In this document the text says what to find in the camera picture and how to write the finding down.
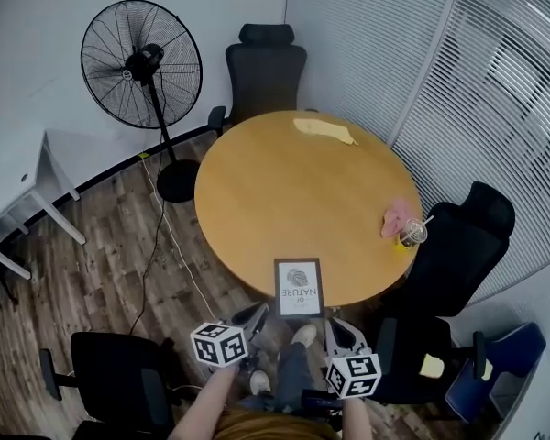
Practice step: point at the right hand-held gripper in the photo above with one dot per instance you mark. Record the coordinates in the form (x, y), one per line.
(354, 376)

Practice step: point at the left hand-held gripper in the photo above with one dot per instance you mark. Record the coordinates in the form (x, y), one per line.
(220, 343)

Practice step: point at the black picture frame white print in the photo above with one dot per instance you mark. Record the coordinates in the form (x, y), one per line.
(299, 287)

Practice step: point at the person's right forearm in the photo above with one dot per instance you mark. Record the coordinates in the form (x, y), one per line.
(359, 417)

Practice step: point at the person's left forearm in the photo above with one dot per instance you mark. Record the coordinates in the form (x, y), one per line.
(206, 406)

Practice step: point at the person's white right shoe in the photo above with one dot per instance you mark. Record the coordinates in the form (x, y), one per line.
(304, 335)

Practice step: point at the person's white shoe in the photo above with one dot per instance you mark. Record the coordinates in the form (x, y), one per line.
(259, 382)
(304, 335)

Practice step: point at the person's white left shoe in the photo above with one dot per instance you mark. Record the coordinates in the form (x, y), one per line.
(259, 382)

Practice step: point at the person's blue jeans legs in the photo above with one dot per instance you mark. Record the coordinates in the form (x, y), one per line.
(291, 374)

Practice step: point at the black waist device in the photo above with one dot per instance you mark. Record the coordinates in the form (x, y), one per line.
(321, 402)

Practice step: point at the yellow paper note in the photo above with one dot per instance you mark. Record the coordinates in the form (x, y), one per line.
(432, 366)

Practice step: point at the clear plastic cup with straw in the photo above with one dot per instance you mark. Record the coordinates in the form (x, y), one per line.
(414, 233)

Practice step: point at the pink cloth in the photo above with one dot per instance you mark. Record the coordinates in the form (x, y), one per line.
(396, 216)

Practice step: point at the black mesh office chair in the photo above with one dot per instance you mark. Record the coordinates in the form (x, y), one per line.
(454, 264)

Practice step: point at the black office chair with armrests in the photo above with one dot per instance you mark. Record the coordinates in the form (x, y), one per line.
(114, 378)

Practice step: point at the blue storage bin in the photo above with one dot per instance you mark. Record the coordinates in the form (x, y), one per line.
(499, 369)

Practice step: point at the yellow cloth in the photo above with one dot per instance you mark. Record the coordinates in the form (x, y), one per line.
(323, 129)

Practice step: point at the black office chair with headrest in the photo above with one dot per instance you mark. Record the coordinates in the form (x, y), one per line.
(266, 80)

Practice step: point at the black stool base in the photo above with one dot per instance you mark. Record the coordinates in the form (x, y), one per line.
(0, 278)

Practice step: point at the white window blinds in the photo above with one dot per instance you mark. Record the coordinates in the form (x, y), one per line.
(490, 108)

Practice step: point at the white desk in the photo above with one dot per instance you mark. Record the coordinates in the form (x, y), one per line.
(9, 177)

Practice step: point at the black pedestal fan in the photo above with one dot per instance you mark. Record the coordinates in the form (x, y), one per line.
(139, 64)

